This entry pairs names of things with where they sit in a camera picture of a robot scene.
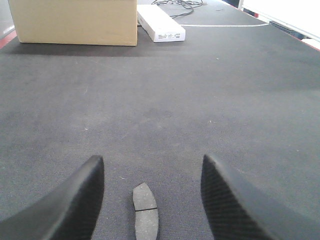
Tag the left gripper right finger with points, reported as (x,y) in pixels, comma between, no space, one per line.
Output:
(237,210)

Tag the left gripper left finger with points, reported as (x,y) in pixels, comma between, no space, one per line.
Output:
(69,212)

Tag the grey brake pad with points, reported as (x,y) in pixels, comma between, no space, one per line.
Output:
(146,213)

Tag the dark conveyor belt mat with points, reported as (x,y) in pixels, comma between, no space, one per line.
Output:
(243,91)

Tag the white conveyor side guard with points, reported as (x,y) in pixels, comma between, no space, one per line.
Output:
(302,16)

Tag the cardboard box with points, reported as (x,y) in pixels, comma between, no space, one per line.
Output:
(79,22)

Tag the long white box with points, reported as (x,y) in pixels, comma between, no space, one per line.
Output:
(159,26)

